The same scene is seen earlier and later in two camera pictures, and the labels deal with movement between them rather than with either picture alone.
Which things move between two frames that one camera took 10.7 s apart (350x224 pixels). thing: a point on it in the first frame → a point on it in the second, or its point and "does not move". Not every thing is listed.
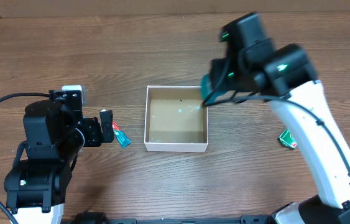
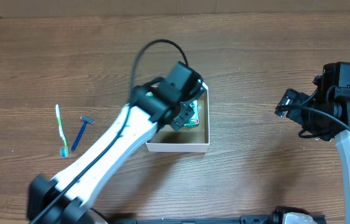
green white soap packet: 288,139 → 194,121
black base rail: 244,219 does not move
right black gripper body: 235,73 → 313,121
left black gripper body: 92,137 → 184,112
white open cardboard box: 176,119 does not move
